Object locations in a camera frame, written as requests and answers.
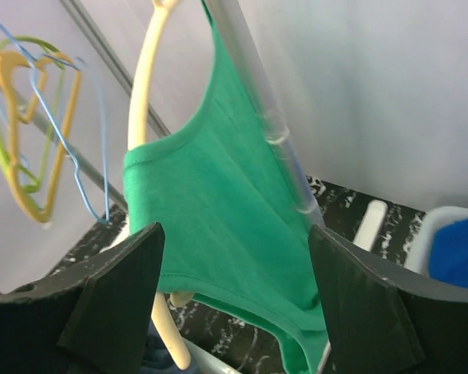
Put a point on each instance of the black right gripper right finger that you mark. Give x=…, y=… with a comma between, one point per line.
x=382, y=318

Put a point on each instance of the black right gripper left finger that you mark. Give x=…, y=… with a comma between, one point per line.
x=93, y=316

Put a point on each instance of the cream curved wooden hanger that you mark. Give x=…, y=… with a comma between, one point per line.
x=137, y=136

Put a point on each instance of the lime green hanger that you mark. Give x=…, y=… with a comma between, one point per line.
x=32, y=183

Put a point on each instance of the green t-shirt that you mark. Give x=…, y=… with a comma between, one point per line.
x=233, y=237

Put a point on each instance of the dark navy tank top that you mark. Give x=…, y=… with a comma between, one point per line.
x=157, y=360

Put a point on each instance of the small white laundry basket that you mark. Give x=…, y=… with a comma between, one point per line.
x=418, y=257

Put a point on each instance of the folded blue clothes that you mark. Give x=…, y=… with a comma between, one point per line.
x=448, y=260

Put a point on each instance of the large white perforated basket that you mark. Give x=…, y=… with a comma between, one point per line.
x=207, y=362

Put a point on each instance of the white clothes rack frame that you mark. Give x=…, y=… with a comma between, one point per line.
x=232, y=26

